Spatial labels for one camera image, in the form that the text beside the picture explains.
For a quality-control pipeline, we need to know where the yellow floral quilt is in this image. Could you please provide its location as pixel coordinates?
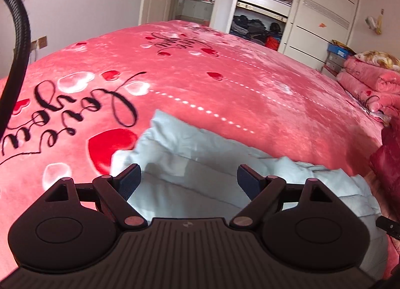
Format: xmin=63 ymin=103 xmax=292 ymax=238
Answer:
xmin=354 ymin=51 xmax=400 ymax=72

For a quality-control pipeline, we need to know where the light blue down jacket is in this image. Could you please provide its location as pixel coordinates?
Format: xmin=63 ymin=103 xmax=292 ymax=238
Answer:
xmin=111 ymin=109 xmax=391 ymax=281

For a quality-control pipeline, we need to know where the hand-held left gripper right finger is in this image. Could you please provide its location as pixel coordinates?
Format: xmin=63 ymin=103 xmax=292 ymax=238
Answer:
xmin=229 ymin=164 xmax=336 ymax=231

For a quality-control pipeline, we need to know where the blue shoe box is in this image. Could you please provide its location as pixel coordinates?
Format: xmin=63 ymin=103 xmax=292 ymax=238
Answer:
xmin=327 ymin=43 xmax=354 ymax=57

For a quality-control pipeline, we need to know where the black flexible hose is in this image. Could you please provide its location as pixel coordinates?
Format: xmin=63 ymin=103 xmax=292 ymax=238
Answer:
xmin=0 ymin=0 xmax=31 ymax=139

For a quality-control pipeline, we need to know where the pink heart printed bed blanket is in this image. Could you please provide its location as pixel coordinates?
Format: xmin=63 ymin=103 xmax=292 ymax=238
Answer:
xmin=0 ymin=20 xmax=400 ymax=280

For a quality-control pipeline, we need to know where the folded pink fleece blanket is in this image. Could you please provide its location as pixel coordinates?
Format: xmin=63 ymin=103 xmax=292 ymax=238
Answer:
xmin=342 ymin=57 xmax=400 ymax=96
xmin=336 ymin=72 xmax=400 ymax=114

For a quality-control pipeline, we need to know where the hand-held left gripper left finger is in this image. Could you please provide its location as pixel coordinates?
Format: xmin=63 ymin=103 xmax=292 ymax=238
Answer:
xmin=42 ymin=164 xmax=148 ymax=231

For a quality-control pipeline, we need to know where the white wall hook with tassel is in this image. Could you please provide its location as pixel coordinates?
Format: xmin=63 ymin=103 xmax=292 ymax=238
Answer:
xmin=365 ymin=9 xmax=385 ymax=35

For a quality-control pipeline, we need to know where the grey shoe box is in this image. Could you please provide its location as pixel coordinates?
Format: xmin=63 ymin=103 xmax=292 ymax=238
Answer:
xmin=324 ymin=53 xmax=349 ymax=70

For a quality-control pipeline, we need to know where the pile of dark folded clothes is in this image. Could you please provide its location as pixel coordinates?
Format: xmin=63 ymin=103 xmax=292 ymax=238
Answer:
xmin=231 ymin=14 xmax=286 ymax=51

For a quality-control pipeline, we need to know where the white kitchen cabinet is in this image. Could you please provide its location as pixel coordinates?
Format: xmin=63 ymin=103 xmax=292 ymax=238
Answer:
xmin=179 ymin=0 xmax=216 ymax=21

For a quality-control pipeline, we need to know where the white wardrobe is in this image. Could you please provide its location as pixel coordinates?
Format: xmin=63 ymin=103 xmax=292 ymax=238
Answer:
xmin=228 ymin=0 xmax=365 ymax=72

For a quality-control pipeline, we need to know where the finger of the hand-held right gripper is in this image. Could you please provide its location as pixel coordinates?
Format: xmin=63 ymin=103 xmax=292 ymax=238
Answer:
xmin=376 ymin=215 xmax=400 ymax=241

